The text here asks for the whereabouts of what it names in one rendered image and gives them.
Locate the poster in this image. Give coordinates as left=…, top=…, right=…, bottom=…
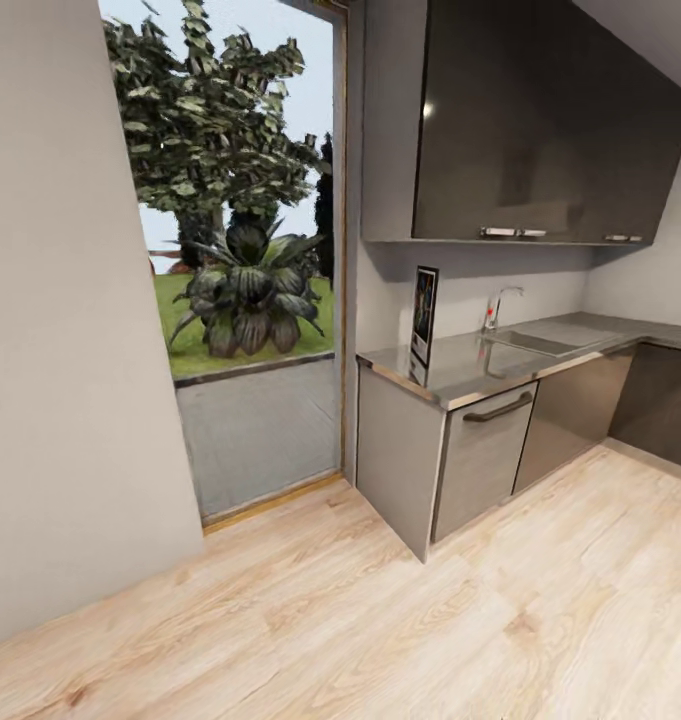
left=411, top=265, right=439, bottom=368

